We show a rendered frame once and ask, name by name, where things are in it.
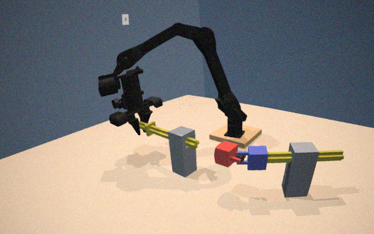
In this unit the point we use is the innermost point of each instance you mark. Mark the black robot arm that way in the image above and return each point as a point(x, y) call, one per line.
point(205, 41)

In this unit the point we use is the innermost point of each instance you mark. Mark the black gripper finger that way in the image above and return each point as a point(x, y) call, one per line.
point(144, 117)
point(135, 125)

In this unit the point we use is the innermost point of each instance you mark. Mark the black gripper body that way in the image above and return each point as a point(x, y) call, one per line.
point(134, 104)

